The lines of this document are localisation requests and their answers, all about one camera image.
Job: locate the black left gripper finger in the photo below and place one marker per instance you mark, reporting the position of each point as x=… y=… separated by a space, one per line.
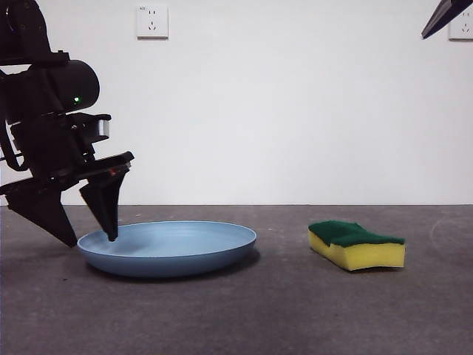
x=105 y=207
x=44 y=211

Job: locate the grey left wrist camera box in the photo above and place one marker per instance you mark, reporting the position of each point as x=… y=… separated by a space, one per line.
x=104 y=128

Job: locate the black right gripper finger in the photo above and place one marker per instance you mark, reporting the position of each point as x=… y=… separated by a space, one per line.
x=436 y=16
x=449 y=13

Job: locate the green and yellow sponge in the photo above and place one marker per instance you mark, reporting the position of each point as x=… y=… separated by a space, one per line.
x=369 y=255

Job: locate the white wall socket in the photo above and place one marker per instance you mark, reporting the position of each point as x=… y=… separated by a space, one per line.
x=462 y=26
x=152 y=22

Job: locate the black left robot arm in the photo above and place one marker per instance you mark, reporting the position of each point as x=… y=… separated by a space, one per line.
x=37 y=85

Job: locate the light blue round plate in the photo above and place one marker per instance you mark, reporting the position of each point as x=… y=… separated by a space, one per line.
x=177 y=255

